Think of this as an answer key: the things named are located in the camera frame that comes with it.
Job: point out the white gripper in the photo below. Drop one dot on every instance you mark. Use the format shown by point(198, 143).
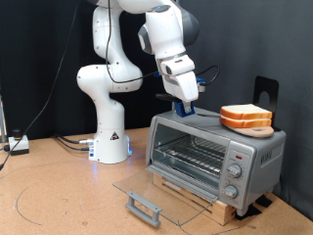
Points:
point(182, 86)

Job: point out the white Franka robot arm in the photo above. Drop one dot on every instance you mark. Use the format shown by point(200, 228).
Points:
point(107, 98)

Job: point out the metal oven rack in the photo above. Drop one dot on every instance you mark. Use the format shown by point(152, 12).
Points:
point(192, 156)

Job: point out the silver oven knob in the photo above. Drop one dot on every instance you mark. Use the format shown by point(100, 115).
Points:
point(230, 191)
point(234, 170)

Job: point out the silver toaster oven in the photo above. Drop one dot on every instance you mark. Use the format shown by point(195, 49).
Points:
point(260, 163)

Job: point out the grey vertical metal pole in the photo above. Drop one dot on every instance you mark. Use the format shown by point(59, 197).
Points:
point(173, 106)

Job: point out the round wooden plate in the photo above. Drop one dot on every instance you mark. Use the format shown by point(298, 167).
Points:
point(257, 132)

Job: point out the black metal bookend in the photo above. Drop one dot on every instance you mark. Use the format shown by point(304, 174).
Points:
point(260, 85)

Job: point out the grey backdrop curtain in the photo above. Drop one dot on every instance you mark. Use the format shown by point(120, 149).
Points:
point(244, 39)

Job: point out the wooden slatted block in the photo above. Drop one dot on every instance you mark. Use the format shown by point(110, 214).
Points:
point(225, 212)

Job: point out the black foam pad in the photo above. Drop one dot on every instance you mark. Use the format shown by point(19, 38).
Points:
point(247, 212)
point(264, 201)

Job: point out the black backdrop curtain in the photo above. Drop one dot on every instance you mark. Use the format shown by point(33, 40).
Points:
point(26, 65)

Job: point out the white emergency stop box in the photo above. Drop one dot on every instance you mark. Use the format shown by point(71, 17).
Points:
point(19, 143)

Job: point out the thin metal stand pole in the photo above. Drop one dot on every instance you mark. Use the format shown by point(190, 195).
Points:
point(2, 120)

